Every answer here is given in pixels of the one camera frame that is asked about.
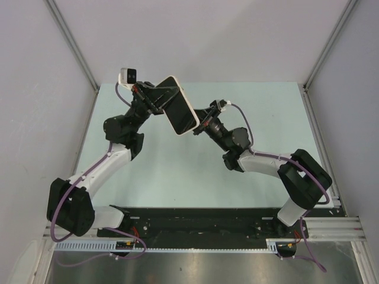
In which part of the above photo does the right aluminium frame post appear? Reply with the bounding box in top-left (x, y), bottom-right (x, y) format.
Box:
top-left (302, 0), bottom-right (361, 91)

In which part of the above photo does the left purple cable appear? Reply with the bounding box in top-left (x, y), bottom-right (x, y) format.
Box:
top-left (49, 82), bottom-right (147, 267)

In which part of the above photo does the left aluminium frame post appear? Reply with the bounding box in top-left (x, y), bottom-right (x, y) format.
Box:
top-left (43, 0), bottom-right (99, 94)

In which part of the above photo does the black phone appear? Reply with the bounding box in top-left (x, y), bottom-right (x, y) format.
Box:
top-left (158, 76), bottom-right (200, 135)

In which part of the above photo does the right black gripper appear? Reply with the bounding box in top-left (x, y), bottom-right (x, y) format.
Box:
top-left (179, 106), bottom-right (232, 152)

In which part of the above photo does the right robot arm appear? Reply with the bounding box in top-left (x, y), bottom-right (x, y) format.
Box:
top-left (194, 100), bottom-right (332, 237)

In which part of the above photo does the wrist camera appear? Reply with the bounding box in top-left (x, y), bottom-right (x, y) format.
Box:
top-left (118, 67), bottom-right (137, 90)
top-left (216, 99), bottom-right (232, 112)

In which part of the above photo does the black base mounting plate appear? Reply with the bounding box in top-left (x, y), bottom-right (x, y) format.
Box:
top-left (60, 206), bottom-right (346, 257)

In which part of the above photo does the aluminium frame post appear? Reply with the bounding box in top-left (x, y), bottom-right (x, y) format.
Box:
top-left (302, 0), bottom-right (361, 91)
top-left (43, 0), bottom-right (99, 94)

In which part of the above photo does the white slotted cable duct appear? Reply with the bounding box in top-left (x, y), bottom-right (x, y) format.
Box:
top-left (54, 238), bottom-right (279, 253)

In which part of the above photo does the right aluminium side rail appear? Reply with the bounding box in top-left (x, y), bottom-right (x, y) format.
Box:
top-left (298, 84), bottom-right (343, 208)

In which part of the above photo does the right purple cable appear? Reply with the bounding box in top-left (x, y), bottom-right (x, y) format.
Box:
top-left (227, 101), bottom-right (330, 272)

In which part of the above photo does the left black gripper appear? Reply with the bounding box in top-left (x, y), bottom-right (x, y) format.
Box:
top-left (124, 81), bottom-right (181, 134)

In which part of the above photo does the purple cable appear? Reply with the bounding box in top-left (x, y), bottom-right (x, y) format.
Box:
top-left (49, 82), bottom-right (147, 267)
top-left (227, 101), bottom-right (330, 272)

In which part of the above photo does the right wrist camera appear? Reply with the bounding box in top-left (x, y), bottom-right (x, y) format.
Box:
top-left (216, 99), bottom-right (232, 112)

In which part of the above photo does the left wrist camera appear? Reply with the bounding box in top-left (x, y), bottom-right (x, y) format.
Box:
top-left (118, 67), bottom-right (137, 90)

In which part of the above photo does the aluminium front frame rail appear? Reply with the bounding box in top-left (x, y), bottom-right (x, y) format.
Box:
top-left (43, 217), bottom-right (366, 242)

